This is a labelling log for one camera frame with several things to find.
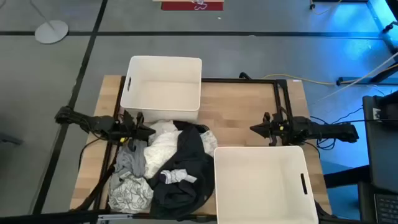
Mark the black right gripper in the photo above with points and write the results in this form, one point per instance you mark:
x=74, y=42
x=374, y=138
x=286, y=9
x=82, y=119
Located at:
x=281, y=129

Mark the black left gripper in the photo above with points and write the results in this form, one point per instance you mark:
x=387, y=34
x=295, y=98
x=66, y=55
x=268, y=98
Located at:
x=127, y=132

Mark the black printed hoodie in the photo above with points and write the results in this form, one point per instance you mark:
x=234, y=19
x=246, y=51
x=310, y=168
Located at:
x=186, y=149

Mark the small grey white cloth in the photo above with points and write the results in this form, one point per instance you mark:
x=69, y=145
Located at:
x=175, y=176

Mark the thin pale white garment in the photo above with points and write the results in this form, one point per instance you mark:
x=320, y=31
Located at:
x=210, y=141

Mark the white grey patterned garment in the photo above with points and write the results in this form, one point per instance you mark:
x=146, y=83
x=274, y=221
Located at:
x=130, y=196

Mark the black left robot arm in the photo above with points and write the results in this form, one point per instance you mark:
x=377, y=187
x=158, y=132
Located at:
x=93, y=123

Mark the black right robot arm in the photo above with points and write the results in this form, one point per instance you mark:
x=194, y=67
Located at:
x=326, y=130

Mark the white perforated plastic basket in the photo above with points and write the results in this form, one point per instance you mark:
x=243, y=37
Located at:
x=161, y=87
x=261, y=186

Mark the black table clamp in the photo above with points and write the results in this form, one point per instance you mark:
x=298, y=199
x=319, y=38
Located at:
x=244, y=75

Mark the black desk base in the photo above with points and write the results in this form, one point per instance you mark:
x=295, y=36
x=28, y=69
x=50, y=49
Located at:
x=345, y=177

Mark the black floor stand foot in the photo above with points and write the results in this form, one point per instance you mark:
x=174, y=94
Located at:
x=354, y=80

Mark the black desk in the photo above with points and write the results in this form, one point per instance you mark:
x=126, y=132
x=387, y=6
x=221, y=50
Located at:
x=382, y=149

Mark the grey floor object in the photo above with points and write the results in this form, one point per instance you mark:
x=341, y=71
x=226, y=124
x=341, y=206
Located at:
x=11, y=138

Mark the grey round floor stand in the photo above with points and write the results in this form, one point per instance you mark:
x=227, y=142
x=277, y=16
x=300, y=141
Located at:
x=51, y=31

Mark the black keyboard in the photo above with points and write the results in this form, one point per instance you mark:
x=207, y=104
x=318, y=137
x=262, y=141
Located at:
x=387, y=208

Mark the blue lit metal leg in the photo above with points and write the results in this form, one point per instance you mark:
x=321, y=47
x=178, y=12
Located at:
x=381, y=18

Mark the black aluminium frame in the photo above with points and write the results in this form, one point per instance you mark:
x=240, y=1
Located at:
x=236, y=80

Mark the silver metal bracket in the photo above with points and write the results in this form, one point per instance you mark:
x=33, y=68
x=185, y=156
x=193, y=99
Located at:
x=115, y=217

